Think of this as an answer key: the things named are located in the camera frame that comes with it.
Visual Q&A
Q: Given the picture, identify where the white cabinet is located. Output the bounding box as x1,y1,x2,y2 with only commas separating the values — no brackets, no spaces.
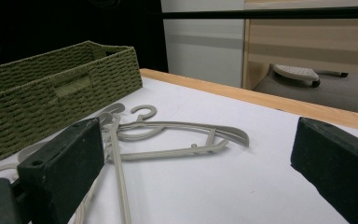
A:
161,0,246,89

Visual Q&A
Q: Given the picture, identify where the light wooden desk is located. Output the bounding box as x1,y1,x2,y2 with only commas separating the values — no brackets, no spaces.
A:
241,0,358,91

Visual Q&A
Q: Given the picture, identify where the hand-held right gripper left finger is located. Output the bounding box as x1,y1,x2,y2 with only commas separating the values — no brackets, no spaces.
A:
17,117,105,224

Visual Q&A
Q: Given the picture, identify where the white table cover sheet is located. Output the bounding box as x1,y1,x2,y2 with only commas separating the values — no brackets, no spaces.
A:
0,76,358,224

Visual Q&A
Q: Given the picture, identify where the black horizontal frame bar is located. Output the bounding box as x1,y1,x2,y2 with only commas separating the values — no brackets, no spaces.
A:
161,6,358,21

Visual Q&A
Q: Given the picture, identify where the green woven basket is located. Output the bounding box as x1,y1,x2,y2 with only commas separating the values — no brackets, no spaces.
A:
0,40,144,161

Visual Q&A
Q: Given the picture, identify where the grey plastic clothes hanger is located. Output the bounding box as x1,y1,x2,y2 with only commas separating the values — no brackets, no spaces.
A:
105,105,250,162
0,111,116,224
97,102,133,224

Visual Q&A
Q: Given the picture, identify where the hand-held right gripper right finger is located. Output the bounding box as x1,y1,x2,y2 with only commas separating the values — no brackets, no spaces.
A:
290,116,358,224

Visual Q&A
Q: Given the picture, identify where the black curtain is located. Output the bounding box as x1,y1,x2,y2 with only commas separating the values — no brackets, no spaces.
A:
0,0,170,73

